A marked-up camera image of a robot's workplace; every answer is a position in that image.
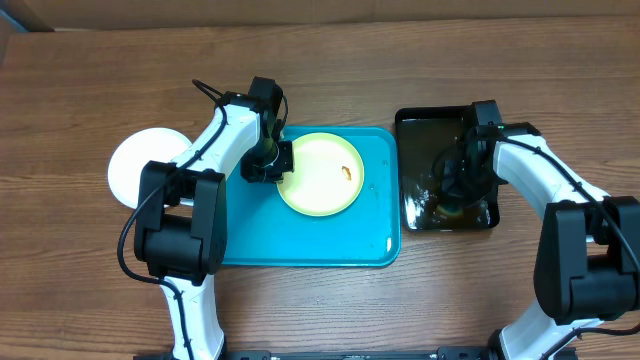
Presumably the yellow plate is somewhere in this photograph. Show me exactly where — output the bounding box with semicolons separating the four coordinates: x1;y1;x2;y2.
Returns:
277;132;365;217

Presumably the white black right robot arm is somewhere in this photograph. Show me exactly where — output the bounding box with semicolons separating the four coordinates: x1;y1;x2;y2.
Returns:
431;123;639;359

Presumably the white plate with ketchup streak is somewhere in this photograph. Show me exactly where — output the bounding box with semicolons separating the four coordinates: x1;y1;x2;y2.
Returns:
107;128;192;209

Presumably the green yellow sponge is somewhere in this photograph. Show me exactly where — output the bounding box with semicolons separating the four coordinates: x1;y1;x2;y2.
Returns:
436;203;464;218

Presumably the black water tray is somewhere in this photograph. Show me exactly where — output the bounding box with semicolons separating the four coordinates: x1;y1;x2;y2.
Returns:
394;104;500;232

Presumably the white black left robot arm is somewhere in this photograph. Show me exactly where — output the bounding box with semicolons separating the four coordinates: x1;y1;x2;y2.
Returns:
117;78;294;359

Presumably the teal plastic tray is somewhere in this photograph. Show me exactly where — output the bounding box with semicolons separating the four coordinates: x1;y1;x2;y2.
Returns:
223;126;402;267

